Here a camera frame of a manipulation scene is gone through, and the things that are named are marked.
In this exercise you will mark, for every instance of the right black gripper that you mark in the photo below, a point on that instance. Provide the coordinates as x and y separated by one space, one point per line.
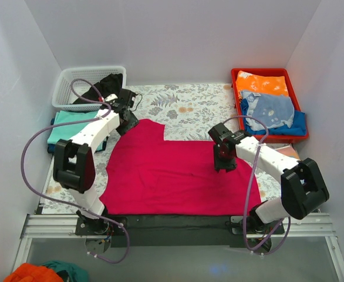
225 163

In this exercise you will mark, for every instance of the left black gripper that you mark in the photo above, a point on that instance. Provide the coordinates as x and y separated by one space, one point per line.
128 121

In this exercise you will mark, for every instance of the magenta t shirt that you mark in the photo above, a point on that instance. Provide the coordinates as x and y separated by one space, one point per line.
150 175

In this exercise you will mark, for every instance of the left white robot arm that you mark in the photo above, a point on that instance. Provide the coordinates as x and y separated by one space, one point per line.
74 167

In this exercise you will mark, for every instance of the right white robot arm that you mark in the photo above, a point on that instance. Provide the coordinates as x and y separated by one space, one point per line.
303 188

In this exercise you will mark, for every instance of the black garment in basket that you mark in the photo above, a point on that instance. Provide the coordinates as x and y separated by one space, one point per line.
111 84

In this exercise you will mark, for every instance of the floral table mat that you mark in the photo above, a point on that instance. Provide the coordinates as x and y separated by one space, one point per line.
188 112

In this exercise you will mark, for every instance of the light blue patterned shirt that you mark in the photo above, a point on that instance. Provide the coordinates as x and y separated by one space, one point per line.
273 111

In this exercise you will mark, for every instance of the white plastic basket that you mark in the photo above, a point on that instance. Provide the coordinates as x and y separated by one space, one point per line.
63 97

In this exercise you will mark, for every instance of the folded colourful patterned shirt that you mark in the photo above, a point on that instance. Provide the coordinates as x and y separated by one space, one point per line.
288 151

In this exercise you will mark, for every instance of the orange patterned shirt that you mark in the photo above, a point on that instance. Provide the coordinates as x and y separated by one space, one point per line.
272 85

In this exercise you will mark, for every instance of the folded dark blue shirt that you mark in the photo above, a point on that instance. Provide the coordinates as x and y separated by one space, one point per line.
56 135

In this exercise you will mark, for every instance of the teal cloth bottom corner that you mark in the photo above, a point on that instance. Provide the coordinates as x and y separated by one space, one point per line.
67 271

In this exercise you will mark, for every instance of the orange cloth bottom corner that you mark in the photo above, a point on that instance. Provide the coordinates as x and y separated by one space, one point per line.
30 273

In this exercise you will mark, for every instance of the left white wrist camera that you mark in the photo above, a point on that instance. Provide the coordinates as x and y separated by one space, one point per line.
109 99

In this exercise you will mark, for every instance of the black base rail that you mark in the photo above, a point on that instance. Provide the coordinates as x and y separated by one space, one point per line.
177 230

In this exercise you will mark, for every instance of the aluminium frame rail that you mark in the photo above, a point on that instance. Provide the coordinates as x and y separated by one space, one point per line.
49 226

